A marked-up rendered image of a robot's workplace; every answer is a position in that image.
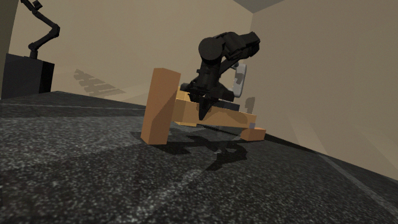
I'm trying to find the long wooden rail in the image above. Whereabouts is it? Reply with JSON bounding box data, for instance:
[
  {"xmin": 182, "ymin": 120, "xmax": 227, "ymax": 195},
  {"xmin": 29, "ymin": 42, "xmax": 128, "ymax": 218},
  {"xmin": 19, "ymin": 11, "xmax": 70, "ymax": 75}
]
[{"xmin": 171, "ymin": 98, "xmax": 256, "ymax": 128}]

